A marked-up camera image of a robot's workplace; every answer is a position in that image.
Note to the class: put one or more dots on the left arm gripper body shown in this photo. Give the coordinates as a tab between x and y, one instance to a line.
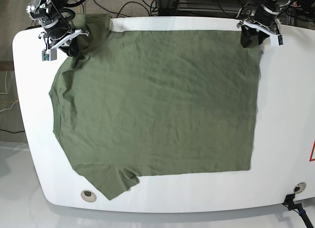
265	15

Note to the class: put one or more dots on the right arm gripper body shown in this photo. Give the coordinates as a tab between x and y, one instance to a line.
54	31

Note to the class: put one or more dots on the olive green T-shirt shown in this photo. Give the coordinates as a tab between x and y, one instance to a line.
148	103

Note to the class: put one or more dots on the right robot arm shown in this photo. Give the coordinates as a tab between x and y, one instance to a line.
38	9

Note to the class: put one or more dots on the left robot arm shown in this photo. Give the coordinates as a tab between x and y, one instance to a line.
279	3

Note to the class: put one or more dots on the black flat bar table edge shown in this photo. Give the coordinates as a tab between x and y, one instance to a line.
33	27

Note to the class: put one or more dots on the red warning triangle sticker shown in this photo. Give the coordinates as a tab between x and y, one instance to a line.
312	156

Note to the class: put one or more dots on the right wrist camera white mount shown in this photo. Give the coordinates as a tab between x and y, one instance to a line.
50	53

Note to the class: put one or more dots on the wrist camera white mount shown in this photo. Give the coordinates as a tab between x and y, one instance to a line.
50	53
276	38

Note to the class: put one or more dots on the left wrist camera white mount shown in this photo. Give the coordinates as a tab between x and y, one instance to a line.
276	38

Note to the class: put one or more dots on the left table cable grommet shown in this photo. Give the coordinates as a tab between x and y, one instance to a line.
88	196

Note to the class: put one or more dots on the table cable grommet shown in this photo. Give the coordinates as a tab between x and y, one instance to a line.
299	188
88	196

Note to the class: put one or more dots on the right table cable grommet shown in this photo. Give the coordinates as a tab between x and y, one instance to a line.
299	188

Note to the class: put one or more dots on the black clamp with cable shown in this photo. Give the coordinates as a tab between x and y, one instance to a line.
297	207

